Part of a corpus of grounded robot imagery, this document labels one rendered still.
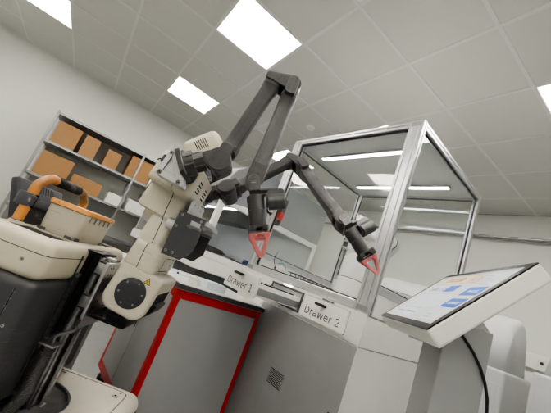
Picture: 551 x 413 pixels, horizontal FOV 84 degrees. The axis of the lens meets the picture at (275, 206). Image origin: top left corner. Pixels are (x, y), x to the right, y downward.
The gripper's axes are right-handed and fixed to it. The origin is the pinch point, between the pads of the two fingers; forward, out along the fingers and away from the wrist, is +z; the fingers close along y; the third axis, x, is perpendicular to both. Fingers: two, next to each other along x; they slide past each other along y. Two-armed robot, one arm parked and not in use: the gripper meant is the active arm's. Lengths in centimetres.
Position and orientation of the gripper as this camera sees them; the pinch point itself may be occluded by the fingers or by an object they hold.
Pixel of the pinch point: (377, 272)
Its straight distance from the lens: 130.0
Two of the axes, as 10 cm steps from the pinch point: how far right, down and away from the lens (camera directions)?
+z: 4.8, 8.2, -3.0
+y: 1.2, 2.8, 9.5
